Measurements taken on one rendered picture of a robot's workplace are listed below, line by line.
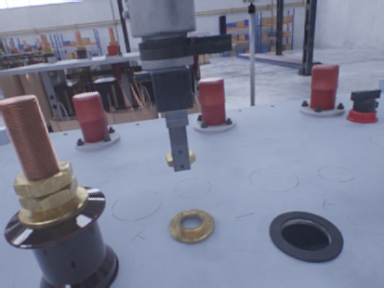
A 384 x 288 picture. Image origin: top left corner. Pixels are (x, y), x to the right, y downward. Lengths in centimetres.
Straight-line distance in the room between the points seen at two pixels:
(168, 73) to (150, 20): 7
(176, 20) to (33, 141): 21
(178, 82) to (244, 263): 23
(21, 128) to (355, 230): 38
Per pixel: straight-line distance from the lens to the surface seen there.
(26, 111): 25
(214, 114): 69
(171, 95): 32
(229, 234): 35
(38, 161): 26
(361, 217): 41
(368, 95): 78
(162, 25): 34
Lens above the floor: 160
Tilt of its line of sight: 22 degrees down
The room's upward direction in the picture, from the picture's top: 6 degrees counter-clockwise
